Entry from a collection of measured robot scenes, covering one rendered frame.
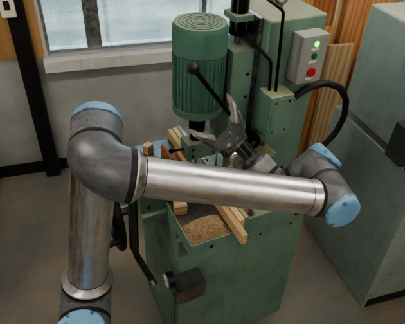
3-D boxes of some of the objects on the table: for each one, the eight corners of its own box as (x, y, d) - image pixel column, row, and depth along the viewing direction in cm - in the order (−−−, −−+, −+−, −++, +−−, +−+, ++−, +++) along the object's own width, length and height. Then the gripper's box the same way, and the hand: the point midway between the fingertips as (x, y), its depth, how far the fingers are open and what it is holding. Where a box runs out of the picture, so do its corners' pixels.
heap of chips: (181, 225, 142) (181, 218, 140) (218, 214, 147) (218, 206, 145) (192, 244, 136) (192, 236, 134) (230, 231, 141) (231, 224, 139)
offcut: (185, 206, 150) (185, 198, 147) (187, 213, 147) (187, 206, 145) (173, 208, 149) (173, 200, 147) (175, 215, 146) (175, 207, 144)
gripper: (281, 137, 111) (231, 83, 112) (225, 186, 113) (177, 132, 114) (279, 139, 119) (233, 89, 121) (227, 184, 121) (182, 134, 123)
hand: (206, 110), depth 120 cm, fingers open, 14 cm apart
